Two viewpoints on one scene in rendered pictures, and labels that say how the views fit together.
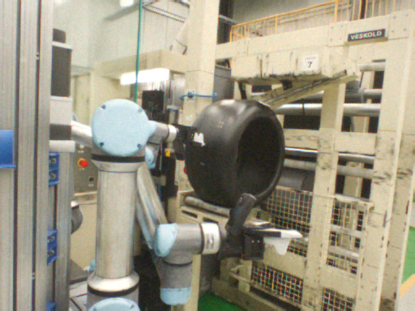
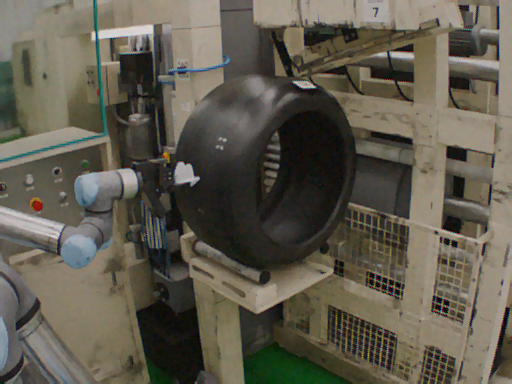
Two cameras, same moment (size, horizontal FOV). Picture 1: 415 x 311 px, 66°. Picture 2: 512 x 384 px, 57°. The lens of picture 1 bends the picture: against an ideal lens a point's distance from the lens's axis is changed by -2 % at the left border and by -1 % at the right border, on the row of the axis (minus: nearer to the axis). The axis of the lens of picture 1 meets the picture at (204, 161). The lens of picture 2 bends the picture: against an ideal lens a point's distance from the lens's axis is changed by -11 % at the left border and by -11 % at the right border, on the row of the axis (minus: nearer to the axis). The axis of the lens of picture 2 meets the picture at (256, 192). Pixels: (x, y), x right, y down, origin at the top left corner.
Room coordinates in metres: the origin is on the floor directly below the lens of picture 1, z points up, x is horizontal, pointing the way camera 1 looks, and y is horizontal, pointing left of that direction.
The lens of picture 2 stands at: (0.21, -0.26, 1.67)
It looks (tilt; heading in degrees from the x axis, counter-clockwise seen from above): 19 degrees down; 5
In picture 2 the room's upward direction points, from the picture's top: 3 degrees counter-clockwise
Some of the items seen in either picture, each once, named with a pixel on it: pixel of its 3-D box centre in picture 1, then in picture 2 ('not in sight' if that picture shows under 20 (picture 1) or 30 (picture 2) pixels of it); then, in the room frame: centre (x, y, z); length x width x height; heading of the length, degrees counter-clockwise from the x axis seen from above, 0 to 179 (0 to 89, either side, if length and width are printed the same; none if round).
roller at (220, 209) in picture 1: (208, 206); (229, 261); (1.74, -0.04, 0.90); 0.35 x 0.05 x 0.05; 46
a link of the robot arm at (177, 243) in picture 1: (177, 240); not in sight; (0.76, 0.05, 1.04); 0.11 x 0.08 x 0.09; 107
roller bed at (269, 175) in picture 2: not in sight; (290, 169); (2.28, -0.24, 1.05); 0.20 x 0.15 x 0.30; 46
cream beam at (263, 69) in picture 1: (283, 68); (339, 7); (1.98, -0.43, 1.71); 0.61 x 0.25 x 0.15; 46
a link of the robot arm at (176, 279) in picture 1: (174, 275); not in sight; (0.78, 0.05, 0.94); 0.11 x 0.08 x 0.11; 17
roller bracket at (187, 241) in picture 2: (203, 197); (227, 233); (1.97, 0.00, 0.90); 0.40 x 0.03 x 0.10; 136
